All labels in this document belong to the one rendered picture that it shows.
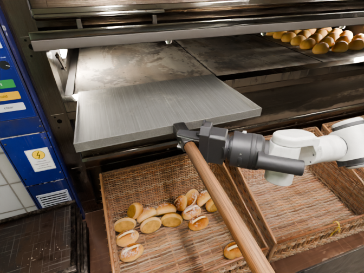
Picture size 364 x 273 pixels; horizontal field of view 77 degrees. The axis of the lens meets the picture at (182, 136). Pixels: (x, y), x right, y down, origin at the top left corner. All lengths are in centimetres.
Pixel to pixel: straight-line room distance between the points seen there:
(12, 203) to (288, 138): 109
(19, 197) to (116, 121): 62
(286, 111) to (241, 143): 76
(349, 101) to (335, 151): 89
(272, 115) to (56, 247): 106
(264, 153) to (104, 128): 44
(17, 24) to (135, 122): 42
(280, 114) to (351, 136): 55
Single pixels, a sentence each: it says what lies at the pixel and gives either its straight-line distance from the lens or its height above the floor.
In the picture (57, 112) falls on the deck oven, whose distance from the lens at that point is 93.
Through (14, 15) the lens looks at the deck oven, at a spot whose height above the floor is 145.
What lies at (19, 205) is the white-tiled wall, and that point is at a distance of 124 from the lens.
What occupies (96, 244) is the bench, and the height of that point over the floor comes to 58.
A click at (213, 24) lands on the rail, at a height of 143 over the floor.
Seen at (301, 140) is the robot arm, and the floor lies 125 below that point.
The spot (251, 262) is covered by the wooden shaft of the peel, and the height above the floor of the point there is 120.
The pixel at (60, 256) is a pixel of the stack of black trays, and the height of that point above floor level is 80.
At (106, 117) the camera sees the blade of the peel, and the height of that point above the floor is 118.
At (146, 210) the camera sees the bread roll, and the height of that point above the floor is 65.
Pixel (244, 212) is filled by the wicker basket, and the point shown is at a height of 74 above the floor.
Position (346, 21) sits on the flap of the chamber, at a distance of 106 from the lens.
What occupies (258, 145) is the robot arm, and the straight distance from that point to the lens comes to 55.
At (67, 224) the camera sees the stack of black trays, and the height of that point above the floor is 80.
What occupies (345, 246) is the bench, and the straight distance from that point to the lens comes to 132.
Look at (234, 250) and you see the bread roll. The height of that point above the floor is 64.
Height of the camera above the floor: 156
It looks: 36 degrees down
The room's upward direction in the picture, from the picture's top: straight up
